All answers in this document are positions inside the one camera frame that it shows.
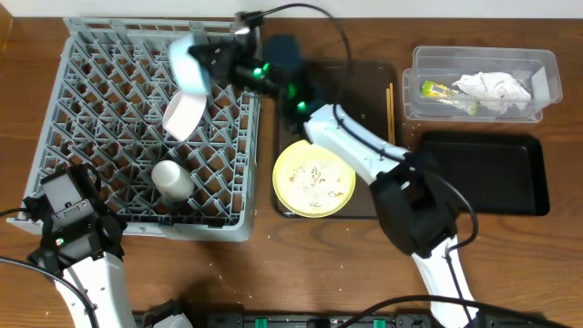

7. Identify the wooden chopstick right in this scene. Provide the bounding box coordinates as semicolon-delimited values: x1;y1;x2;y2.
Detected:
387;83;396;145

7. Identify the wooden chopstick left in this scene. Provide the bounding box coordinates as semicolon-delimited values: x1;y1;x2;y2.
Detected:
386;83;394;144

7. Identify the cream white cup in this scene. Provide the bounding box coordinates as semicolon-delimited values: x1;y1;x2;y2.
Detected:
151;160;195;202

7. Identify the light blue bowl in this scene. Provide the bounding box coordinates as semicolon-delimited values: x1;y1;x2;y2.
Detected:
169;35;211;96

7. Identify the black rectangular tray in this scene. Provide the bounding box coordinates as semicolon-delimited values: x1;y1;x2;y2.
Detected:
420;131;550;216

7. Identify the white pink bowl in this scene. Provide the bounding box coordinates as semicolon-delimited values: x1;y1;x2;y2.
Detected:
162;91;207;141

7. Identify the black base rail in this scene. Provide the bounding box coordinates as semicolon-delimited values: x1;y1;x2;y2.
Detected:
134;298;566;328

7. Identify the wooden chopstick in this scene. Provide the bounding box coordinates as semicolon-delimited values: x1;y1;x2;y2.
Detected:
386;83;394;144
387;83;396;145

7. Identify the white tissue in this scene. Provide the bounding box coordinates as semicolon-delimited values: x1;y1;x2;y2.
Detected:
453;72;531;114

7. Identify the clear plastic waste bin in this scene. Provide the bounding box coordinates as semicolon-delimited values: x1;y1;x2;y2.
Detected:
403;46;563;123

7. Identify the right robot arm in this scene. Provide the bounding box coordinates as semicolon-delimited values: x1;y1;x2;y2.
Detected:
177;11;479;327

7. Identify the dark brown serving tray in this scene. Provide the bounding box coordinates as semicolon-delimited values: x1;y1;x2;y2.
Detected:
304;59;402;220

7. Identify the green yellow snack wrapper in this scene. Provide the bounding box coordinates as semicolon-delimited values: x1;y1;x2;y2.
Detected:
422;80;479;116

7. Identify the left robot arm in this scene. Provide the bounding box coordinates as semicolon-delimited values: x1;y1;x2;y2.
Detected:
23;164;136;327

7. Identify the yellow dirty plate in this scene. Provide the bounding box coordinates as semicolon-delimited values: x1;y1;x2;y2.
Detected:
272;139;356;218

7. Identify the grey plastic dish rack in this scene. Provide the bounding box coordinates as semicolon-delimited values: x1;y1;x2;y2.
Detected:
25;17;261;242

